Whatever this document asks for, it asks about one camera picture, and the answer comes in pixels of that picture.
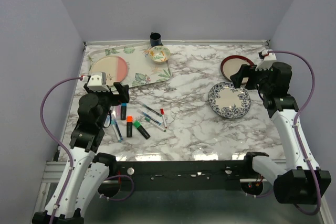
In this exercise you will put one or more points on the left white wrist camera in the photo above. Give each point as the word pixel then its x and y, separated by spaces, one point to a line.
pixel 97 82

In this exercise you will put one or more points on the red rimmed beige plate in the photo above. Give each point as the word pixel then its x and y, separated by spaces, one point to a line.
pixel 231 65

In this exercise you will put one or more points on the green capped white marker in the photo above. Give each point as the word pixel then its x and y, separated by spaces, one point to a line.
pixel 155 124

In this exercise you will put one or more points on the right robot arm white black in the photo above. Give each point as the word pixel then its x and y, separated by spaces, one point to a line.
pixel 302 181

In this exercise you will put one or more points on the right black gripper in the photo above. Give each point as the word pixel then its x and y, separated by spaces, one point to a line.
pixel 247 71

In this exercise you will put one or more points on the blue floral white plate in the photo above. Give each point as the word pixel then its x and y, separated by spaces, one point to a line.
pixel 229 102

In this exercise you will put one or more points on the blue capped black highlighter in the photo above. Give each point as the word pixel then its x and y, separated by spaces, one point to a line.
pixel 123 111

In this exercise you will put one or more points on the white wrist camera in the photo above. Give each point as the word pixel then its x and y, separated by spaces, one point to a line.
pixel 97 82
pixel 267 59

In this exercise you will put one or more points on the orange capped black highlighter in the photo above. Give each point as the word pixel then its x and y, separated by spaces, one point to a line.
pixel 129 125

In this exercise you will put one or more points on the dark slim pen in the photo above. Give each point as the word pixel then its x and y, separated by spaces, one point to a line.
pixel 150 109

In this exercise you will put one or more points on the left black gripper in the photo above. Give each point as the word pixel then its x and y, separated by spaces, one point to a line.
pixel 123 91

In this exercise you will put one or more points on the aluminium frame rail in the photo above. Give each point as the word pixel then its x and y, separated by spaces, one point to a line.
pixel 50 178

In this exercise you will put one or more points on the pink cream round plate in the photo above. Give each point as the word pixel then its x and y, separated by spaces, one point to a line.
pixel 115 68

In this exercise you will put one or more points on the floral ceramic bowl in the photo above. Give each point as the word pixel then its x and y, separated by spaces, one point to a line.
pixel 159 54

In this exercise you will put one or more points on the floral leaf serving tray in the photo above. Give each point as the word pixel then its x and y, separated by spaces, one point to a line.
pixel 141 69

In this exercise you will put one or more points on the light blue clear pen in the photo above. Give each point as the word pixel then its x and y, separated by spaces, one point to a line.
pixel 116 130

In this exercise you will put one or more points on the green capped black highlighter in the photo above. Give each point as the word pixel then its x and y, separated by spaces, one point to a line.
pixel 141 129

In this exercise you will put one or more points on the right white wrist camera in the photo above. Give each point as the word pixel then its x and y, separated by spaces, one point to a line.
pixel 267 59

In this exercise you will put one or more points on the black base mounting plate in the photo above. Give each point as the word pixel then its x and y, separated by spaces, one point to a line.
pixel 187 175

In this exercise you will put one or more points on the red capped white marker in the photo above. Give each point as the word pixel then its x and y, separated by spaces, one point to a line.
pixel 163 117

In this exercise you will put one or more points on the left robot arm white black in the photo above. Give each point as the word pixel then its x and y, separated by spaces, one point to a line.
pixel 86 169

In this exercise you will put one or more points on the dark blue mug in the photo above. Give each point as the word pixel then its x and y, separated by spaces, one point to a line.
pixel 155 39

